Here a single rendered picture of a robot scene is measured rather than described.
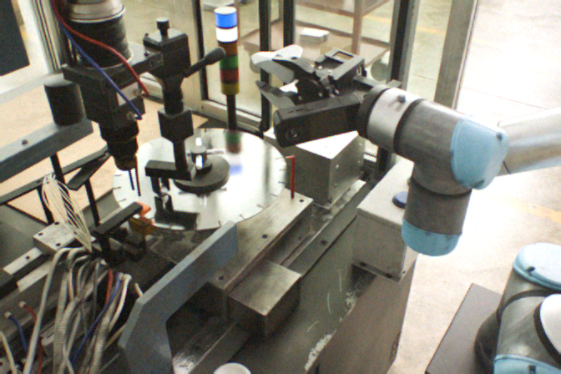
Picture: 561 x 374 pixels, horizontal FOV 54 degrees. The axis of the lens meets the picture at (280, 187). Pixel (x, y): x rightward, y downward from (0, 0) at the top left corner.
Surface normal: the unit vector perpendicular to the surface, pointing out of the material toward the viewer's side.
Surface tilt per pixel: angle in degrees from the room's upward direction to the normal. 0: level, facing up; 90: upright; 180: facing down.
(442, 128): 37
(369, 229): 90
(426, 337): 0
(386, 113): 51
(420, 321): 0
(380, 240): 90
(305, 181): 90
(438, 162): 93
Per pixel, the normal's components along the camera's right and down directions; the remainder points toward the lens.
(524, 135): -0.60, -0.18
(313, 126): 0.26, 0.67
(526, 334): -0.93, -0.34
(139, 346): 0.83, 0.33
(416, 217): -0.79, 0.36
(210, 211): 0.00, -0.80
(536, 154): -0.44, 0.48
